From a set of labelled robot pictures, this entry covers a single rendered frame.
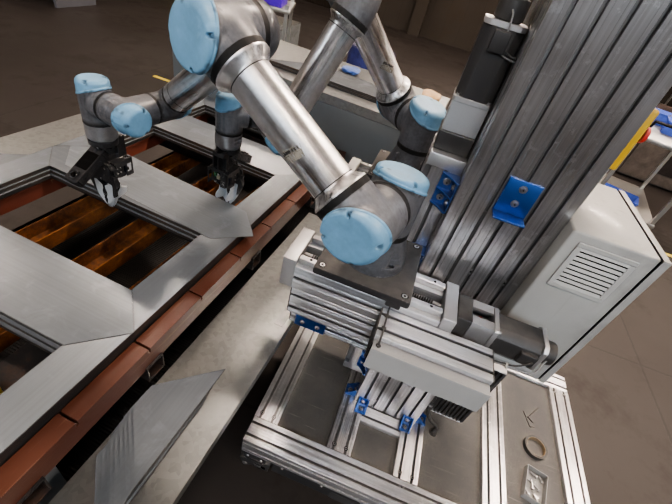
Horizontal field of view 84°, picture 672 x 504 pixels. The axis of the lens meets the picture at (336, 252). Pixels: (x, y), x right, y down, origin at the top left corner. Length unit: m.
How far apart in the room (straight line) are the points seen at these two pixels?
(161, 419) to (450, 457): 1.09
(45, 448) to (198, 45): 0.72
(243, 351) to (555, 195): 0.85
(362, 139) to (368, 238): 1.20
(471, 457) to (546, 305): 0.83
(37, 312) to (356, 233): 0.71
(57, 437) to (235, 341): 0.45
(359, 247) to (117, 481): 0.66
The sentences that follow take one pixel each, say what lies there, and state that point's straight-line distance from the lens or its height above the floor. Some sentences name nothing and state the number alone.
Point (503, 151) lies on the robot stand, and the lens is 0.89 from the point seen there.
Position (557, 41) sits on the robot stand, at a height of 1.53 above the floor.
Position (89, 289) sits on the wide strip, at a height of 0.85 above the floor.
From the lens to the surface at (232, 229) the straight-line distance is 1.19.
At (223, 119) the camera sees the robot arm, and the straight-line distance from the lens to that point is 1.12.
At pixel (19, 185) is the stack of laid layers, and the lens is 1.47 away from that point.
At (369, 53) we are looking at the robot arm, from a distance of 1.20.
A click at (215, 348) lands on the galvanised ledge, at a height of 0.68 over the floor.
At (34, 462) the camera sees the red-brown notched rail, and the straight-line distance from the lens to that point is 0.87.
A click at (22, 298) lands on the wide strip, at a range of 1.07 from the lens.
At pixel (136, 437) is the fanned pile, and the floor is 0.72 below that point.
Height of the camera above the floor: 1.59
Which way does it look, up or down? 39 degrees down
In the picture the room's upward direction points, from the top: 16 degrees clockwise
